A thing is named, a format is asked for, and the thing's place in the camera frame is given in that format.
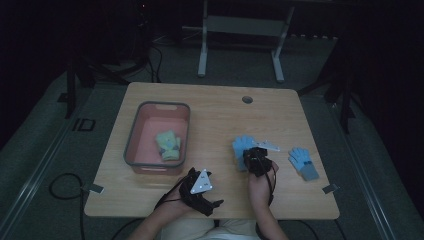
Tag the dark power strip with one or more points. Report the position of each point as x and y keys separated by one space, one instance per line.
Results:
x=313 y=36

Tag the green mitten blue print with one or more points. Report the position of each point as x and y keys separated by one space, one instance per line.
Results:
x=168 y=145

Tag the blue glove grey cuff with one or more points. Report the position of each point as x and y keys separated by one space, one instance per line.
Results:
x=301 y=158
x=239 y=146

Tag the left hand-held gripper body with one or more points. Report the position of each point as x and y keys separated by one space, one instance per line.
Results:
x=201 y=182

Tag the person's beige pants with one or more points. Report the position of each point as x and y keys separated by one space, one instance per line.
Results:
x=206 y=230

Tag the pink bin grey rim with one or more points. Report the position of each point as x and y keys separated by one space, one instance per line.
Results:
x=148 y=133

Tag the grey floor rail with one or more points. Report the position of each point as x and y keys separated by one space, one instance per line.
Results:
x=35 y=173
x=370 y=186

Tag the grey metal stand frame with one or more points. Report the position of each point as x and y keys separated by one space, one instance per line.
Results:
x=245 y=26

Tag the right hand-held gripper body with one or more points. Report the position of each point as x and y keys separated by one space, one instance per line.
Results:
x=258 y=163

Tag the person's right hand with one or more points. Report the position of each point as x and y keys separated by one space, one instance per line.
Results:
x=261 y=191

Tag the black tripod stand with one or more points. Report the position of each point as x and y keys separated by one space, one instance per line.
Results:
x=345 y=100
x=70 y=93

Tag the person's left hand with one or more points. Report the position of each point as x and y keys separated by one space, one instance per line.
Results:
x=175 y=208

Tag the grey table clip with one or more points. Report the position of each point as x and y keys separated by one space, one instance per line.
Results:
x=331 y=188
x=94 y=188

